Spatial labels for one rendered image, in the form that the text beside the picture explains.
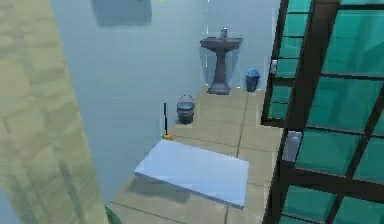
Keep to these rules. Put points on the dark metal bucket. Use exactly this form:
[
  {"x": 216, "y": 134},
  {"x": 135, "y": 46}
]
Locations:
[{"x": 185, "y": 110}]

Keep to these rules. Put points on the pale blue flat slab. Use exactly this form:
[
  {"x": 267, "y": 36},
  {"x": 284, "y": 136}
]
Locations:
[{"x": 196, "y": 171}]

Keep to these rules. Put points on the blue trash bin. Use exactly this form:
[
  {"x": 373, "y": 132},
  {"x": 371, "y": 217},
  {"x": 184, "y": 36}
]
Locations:
[{"x": 252, "y": 80}]

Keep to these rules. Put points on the grey sink faucet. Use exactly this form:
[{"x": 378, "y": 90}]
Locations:
[{"x": 224, "y": 32}]

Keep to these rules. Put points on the teal glass panelled door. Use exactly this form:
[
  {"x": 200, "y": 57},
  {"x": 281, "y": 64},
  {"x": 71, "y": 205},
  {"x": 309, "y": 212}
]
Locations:
[
  {"x": 286, "y": 60},
  {"x": 333, "y": 133}
]

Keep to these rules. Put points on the dark grey pedestal sink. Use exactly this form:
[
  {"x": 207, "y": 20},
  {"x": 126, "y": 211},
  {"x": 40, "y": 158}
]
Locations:
[{"x": 221, "y": 63}]

